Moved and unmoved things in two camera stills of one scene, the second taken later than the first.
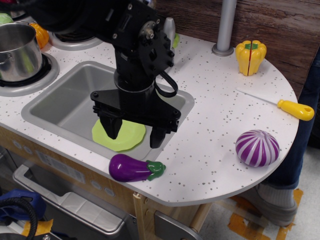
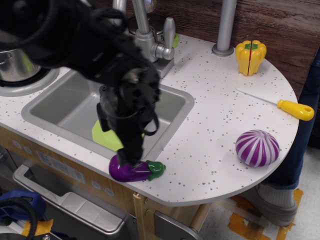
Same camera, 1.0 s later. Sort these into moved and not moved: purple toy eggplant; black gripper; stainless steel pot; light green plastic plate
Moved: black gripper
Not moved: light green plastic plate; stainless steel pot; purple toy eggplant
